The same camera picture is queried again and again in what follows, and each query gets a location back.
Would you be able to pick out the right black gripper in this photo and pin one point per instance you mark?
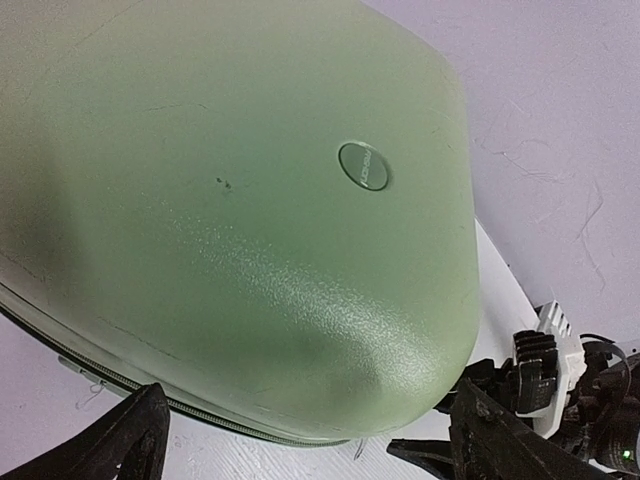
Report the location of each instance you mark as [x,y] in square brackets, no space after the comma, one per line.
[601,420]

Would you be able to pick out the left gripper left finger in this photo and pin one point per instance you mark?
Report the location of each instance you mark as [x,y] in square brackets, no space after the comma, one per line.
[128,442]

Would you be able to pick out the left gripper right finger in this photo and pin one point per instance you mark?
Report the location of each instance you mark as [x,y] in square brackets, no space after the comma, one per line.
[488,442]

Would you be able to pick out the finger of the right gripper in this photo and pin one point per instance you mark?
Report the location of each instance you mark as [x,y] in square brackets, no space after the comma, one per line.
[433,456]

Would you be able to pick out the green hard-shell suitcase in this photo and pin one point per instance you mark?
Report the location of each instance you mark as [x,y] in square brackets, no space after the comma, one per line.
[264,206]

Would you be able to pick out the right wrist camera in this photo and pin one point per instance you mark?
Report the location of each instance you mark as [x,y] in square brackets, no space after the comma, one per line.
[548,361]

